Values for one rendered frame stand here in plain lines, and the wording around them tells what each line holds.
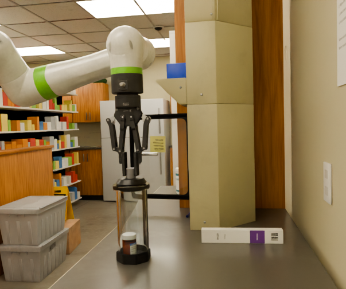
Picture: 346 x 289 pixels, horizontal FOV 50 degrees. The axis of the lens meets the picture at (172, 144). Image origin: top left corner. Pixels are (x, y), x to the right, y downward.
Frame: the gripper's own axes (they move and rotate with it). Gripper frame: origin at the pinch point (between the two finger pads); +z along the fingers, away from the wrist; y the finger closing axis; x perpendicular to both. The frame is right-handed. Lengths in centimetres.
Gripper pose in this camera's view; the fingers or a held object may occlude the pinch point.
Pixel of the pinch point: (130, 164)
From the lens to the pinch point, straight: 109.5
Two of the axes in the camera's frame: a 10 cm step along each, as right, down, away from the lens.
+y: 9.9, -0.3, -1.5
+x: 1.5, -0.6, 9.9
